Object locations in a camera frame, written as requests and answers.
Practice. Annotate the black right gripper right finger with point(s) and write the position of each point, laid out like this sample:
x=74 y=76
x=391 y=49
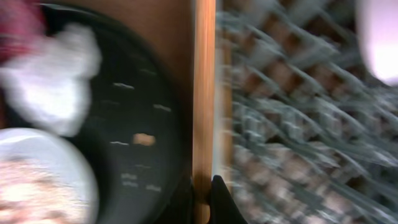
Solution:
x=223 y=209

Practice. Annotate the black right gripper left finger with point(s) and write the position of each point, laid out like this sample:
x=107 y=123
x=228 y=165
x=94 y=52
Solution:
x=179 y=209

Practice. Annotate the wooden chopstick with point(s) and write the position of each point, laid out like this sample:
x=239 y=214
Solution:
x=203 y=106

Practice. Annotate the pink bowl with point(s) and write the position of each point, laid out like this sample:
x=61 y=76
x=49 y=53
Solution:
x=376 y=23

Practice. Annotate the grey dishwasher rack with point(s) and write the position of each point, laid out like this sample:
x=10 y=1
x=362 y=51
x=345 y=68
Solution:
x=310 y=134

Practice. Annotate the peanut on tray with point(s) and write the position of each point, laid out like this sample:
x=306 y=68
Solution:
x=143 y=139

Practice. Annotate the round black tray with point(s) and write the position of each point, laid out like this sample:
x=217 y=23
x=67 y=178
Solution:
x=131 y=94

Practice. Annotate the white plate with food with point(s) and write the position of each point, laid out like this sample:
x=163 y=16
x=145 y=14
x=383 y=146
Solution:
x=45 y=179

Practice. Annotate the crumpled white napkin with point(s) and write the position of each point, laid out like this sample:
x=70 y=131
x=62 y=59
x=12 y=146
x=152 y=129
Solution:
x=50 y=87

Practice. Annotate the red snack wrapper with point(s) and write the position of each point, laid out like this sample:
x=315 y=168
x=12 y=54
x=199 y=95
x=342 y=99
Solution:
x=22 y=23

